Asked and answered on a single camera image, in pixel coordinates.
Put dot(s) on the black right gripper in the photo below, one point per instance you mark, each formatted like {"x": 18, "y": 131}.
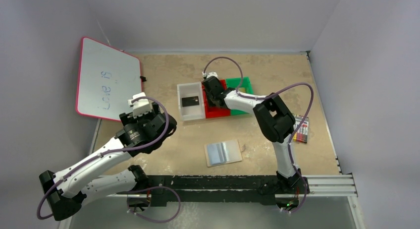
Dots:
{"x": 212, "y": 93}

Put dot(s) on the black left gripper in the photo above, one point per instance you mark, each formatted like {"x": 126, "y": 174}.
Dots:
{"x": 157, "y": 121}

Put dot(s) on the red plastic bin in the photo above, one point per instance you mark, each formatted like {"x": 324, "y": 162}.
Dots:
{"x": 212, "y": 111}

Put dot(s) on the green plastic bin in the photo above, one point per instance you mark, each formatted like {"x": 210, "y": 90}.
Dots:
{"x": 246, "y": 87}

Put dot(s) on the white plastic bin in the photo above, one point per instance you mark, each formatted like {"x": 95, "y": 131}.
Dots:
{"x": 193, "y": 112}

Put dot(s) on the beige leather card holder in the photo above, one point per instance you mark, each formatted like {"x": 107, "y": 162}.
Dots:
{"x": 221, "y": 153}

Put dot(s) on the pack of coloured markers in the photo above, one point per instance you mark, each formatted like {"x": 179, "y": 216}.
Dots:
{"x": 303, "y": 132}

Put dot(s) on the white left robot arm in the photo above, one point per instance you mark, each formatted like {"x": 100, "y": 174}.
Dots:
{"x": 68, "y": 190}

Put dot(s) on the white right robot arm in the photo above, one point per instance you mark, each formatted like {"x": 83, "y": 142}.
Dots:
{"x": 276, "y": 123}

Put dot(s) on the black credit card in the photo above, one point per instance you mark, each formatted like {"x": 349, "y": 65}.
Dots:
{"x": 190, "y": 101}

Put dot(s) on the pink framed whiteboard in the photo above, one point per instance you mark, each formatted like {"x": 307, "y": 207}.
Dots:
{"x": 107, "y": 79}

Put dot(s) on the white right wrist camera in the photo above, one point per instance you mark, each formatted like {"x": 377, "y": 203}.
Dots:
{"x": 206, "y": 75}

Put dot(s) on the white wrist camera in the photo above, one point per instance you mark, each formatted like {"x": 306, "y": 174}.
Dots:
{"x": 141, "y": 106}
{"x": 206, "y": 75}

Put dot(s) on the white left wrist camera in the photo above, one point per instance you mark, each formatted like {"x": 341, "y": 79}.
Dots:
{"x": 141, "y": 106}

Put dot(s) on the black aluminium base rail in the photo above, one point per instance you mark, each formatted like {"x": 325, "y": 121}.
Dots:
{"x": 262, "y": 189}

